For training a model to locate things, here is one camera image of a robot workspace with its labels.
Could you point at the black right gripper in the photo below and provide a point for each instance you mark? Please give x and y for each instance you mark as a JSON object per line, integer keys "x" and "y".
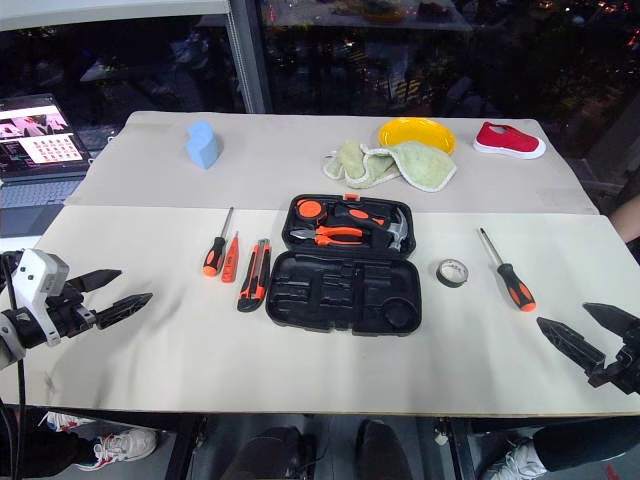
{"x": 625, "y": 367}

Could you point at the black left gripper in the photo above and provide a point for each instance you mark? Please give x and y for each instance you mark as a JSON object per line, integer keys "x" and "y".
{"x": 70, "y": 312}

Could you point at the orange test pen screwdriver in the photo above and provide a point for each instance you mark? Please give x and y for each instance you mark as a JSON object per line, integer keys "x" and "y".
{"x": 231, "y": 260}

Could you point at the orange black utility knife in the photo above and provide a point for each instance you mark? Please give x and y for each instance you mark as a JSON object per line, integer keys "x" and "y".
{"x": 255, "y": 277}

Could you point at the black electrical tape roll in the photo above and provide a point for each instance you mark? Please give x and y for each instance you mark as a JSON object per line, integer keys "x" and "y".
{"x": 445, "y": 283}

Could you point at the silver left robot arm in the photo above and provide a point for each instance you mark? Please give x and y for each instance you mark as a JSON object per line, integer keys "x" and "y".
{"x": 7, "y": 345}

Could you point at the black tool case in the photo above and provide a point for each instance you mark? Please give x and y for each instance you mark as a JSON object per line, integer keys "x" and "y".
{"x": 345, "y": 320}

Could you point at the bystander leg black trousers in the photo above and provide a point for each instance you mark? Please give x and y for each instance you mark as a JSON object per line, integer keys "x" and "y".
{"x": 590, "y": 442}

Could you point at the white red sneaker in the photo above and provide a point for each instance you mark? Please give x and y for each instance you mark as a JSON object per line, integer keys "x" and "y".
{"x": 120, "y": 442}

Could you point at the open laptop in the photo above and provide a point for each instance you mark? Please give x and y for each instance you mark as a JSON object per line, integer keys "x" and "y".
{"x": 40, "y": 145}

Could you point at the black table leg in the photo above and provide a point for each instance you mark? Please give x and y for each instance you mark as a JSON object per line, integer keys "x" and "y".
{"x": 460, "y": 450}
{"x": 185, "y": 447}

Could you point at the blue foam block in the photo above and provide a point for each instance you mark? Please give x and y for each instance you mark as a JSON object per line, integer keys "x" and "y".
{"x": 202, "y": 147}

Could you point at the red white shoe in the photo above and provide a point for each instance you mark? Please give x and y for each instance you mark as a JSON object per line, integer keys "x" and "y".
{"x": 505, "y": 140}

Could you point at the orange black tape measure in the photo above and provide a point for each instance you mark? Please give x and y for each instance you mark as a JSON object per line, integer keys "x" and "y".
{"x": 310, "y": 207}

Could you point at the dark rounded shape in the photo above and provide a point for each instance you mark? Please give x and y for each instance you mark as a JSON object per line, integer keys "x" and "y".
{"x": 270, "y": 455}
{"x": 382, "y": 452}

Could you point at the green towel cloth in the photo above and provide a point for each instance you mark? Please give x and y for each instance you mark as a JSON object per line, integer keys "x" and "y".
{"x": 425, "y": 170}

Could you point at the yellow plate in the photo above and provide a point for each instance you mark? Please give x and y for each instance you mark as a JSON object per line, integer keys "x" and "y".
{"x": 415, "y": 132}

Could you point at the grey window frame post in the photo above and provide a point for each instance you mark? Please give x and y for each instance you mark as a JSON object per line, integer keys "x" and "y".
{"x": 250, "y": 60}

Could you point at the white window frame beam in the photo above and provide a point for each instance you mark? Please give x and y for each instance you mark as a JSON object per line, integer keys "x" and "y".
{"x": 100, "y": 12}

